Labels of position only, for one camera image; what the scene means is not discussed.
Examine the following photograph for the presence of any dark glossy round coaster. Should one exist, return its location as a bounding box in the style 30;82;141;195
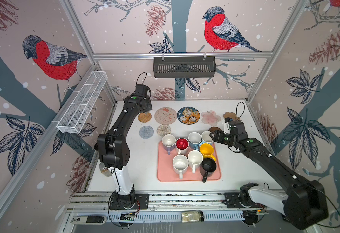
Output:
208;127;222;133

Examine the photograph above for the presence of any cork flower coaster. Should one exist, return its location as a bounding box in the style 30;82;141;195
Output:
223;112;240;120

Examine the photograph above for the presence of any black wall basket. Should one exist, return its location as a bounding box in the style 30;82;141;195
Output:
153;56;216;78

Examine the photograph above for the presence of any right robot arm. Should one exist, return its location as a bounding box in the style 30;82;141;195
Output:
210;131;329;230

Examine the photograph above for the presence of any silver lid spice jar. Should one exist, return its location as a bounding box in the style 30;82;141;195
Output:
98;162;112;177

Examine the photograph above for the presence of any pink serving tray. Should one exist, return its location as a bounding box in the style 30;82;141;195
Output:
156;141;222;183

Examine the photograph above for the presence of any black white power strip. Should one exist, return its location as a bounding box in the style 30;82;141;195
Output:
71;216;106;225

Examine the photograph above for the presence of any red interior white mug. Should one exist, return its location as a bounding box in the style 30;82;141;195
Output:
175;138;189;155

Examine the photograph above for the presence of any white wire basket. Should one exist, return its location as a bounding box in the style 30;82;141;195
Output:
56;71;107;134

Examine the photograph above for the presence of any white blue mug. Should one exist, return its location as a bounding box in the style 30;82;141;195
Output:
200;131;214;145

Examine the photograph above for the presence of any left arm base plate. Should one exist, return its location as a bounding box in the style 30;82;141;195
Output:
109;194;149;210

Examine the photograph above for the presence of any beige woven round coaster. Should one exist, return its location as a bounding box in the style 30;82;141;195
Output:
156;125;171;136

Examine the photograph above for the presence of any yellow mug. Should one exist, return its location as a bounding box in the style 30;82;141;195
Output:
199;143;217;162

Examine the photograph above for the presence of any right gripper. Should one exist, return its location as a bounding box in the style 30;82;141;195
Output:
208;130;237;148

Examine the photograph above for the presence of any pink flower coaster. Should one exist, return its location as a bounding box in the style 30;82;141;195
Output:
201;110;221;127

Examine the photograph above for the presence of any grey woven round coaster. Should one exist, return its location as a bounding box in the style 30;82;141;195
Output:
139;126;154;139

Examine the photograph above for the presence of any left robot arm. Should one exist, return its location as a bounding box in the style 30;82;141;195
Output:
95;94;152;196

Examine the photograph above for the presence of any light blue mug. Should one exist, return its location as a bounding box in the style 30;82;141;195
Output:
188;132;202;150

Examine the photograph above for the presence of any blue cartoon round coaster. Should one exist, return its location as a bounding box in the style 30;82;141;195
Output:
177;106;201;125

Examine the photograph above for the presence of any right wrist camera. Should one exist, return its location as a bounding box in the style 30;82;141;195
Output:
227;120;246;135

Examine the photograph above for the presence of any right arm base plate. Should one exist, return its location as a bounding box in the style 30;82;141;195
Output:
222;192;266;209

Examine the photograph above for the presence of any black mug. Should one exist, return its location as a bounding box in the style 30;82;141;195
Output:
200;158;217;183

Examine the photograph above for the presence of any white mug front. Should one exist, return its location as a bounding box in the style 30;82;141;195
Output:
173;154;189;180

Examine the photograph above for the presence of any pink bunny round coaster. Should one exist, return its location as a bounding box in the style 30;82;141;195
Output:
154;107;177;125

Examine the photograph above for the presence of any rattan round coaster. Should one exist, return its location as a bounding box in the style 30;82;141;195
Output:
138;112;152;123

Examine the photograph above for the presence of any lavender mug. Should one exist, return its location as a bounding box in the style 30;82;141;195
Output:
162;134;176;155

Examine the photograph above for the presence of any white mug middle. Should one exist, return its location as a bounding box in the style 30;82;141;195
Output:
188;150;203;173

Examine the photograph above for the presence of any taped small box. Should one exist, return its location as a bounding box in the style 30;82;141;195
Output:
181;211;204;223

